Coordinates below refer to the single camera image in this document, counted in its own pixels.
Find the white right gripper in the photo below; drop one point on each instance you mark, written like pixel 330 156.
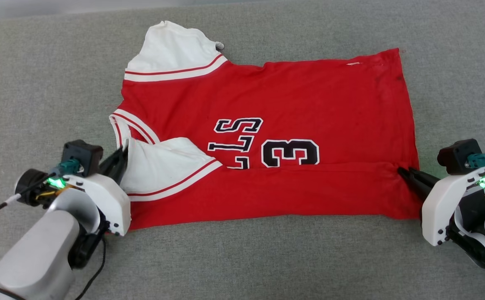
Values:
pixel 438 208

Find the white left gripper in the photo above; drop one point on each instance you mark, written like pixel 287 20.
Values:
pixel 109 200

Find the red basketball jersey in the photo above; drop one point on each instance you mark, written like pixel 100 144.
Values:
pixel 309 91

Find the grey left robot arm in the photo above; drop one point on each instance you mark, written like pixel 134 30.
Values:
pixel 38 250

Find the grey fabric sofa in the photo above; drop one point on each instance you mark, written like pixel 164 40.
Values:
pixel 246 258

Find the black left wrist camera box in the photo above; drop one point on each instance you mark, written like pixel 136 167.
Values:
pixel 84 152

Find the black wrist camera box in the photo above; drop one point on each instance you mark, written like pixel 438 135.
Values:
pixel 455 156
pixel 84 152

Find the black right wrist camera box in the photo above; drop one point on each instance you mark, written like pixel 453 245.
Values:
pixel 455 156

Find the teal left camera connector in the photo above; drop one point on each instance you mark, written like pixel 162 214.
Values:
pixel 69 166

